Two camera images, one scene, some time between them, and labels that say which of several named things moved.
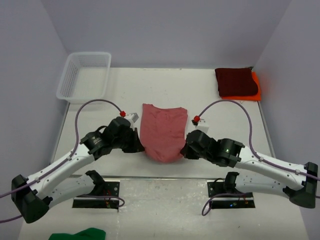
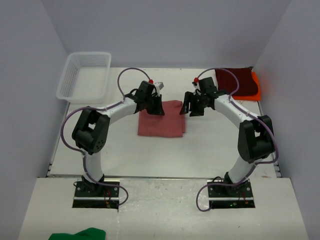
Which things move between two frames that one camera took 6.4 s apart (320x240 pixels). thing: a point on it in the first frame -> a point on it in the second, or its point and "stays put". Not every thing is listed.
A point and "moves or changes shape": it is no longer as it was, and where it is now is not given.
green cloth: x=88 y=234 stays put
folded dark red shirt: x=236 y=81 stays put
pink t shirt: x=162 y=132 moves or changes shape
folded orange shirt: x=255 y=97 stays put
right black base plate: x=243 y=201 stays put
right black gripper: x=186 y=151 -> x=190 y=98
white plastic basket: x=84 y=78 stays put
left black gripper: x=136 y=145 -> x=158 y=110
